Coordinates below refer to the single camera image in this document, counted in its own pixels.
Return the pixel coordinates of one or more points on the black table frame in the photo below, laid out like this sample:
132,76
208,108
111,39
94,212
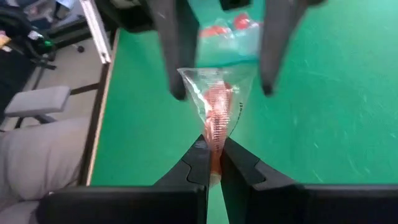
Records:
101,90

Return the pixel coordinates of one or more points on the silver aluminium profile bar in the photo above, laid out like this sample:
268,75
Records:
96,31

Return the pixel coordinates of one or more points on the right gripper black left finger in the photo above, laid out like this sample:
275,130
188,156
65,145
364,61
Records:
140,205

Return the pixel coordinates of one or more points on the clear orange-red candy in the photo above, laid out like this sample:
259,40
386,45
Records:
242,21
214,31
217,105

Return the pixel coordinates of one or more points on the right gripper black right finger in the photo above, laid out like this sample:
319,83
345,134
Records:
295,205

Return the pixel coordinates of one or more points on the teal translucent plastic bin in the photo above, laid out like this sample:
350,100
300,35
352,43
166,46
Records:
230,49

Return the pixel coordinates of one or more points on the grey office chair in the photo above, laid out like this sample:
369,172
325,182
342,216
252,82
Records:
37,155

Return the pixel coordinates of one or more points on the black wheeled chair base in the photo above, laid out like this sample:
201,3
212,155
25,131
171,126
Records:
18,25

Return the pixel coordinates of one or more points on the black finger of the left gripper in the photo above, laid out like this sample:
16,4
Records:
276,43
177,46

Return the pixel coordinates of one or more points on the green table mat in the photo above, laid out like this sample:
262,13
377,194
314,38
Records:
311,109

